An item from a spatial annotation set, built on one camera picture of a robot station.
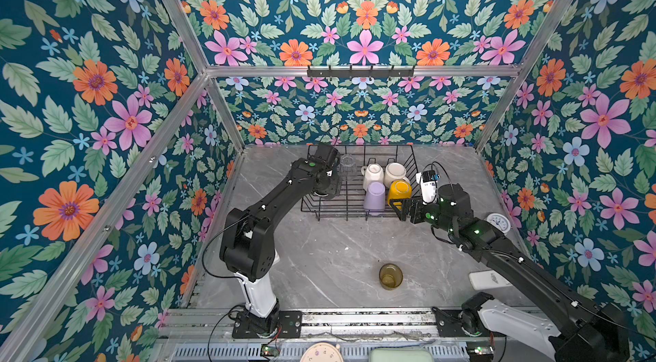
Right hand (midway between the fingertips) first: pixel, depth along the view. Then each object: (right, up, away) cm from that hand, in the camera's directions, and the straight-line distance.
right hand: (401, 198), depth 76 cm
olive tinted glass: (-2, -26, +6) cm, 27 cm away
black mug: (-21, +3, +4) cm, 21 cm away
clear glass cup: (-16, +10, +26) cm, 32 cm away
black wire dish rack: (-15, -4, +23) cm, 28 cm away
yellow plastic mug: (+2, +2, +14) cm, 14 cm away
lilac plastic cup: (-7, -1, +11) cm, 12 cm away
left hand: (-21, +5, +11) cm, 25 cm away
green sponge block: (-2, -41, -9) cm, 42 cm away
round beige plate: (-23, -41, -9) cm, 48 cm away
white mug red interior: (+2, +8, +22) cm, 24 cm away
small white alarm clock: (+39, -10, +14) cm, 43 cm away
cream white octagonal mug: (-7, +8, +17) cm, 20 cm away
